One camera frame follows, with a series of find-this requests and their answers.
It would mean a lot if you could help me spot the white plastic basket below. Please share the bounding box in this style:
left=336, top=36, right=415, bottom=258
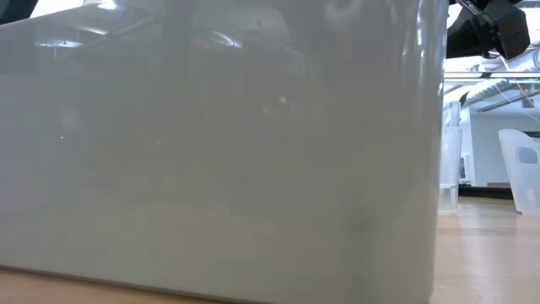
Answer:
left=0, top=0, right=449, bottom=304

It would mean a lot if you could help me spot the clear plastic basket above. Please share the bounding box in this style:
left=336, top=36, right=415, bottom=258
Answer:
left=497, top=128, right=540, bottom=214
left=438, top=125, right=463, bottom=216
left=441, top=100, right=462, bottom=128

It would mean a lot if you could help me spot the silver ceiling duct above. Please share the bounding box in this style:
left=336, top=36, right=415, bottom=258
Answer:
left=462, top=78, right=540, bottom=109

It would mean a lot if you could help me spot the horizontal ceiling light rail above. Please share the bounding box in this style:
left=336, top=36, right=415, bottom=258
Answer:
left=442, top=70, right=540, bottom=81

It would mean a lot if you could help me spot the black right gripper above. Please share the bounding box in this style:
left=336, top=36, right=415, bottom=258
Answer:
left=446, top=0, right=531, bottom=60

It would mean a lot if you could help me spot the black aluminium table frame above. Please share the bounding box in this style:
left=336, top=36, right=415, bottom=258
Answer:
left=457, top=184, right=516, bottom=200

